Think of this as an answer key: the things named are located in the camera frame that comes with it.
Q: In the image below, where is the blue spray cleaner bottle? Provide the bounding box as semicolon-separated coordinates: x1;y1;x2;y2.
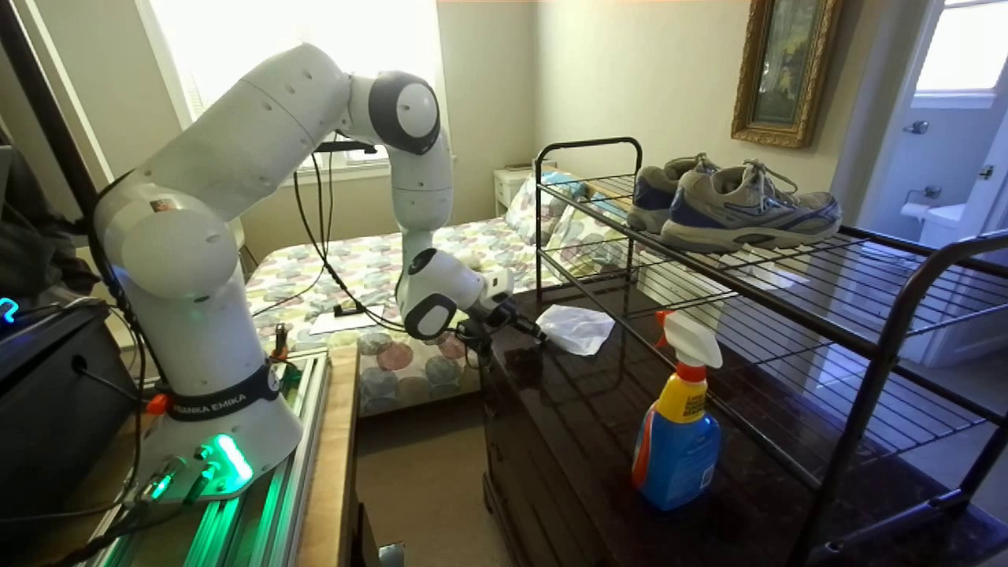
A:
630;307;723;509

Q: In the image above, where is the black box on left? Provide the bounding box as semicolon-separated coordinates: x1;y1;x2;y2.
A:
0;305;139;527

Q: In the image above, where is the black wire shoe rack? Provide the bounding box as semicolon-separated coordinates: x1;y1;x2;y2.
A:
536;140;1008;567

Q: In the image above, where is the grey blue sneaker rear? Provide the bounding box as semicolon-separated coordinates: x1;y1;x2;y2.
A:
630;155;708;234

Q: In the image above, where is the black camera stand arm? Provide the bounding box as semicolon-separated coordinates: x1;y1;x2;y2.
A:
311;139;378;155

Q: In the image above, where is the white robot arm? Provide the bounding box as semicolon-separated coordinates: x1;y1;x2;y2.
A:
96;43;518;502

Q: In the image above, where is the gold framed picture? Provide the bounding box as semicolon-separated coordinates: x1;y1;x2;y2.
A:
731;0;844;150

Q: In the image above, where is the aluminium base rail green light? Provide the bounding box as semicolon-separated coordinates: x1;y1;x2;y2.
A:
84;353;330;567

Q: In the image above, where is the small black device on bed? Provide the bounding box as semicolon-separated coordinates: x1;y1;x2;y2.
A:
334;303;365;318

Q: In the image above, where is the bed with dotted quilt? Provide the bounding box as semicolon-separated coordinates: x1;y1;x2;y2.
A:
243;214;632;423

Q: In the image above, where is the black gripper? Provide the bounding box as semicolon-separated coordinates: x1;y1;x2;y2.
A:
457;298;544;353

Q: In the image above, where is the dark wooden dresser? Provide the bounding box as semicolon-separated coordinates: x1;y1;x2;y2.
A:
482;280;1008;567

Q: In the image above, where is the grey blue sneaker front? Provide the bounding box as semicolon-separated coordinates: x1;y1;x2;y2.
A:
661;157;842;250

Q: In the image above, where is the grey blue sneaker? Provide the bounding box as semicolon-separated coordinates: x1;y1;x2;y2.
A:
630;155;708;234
661;157;842;250

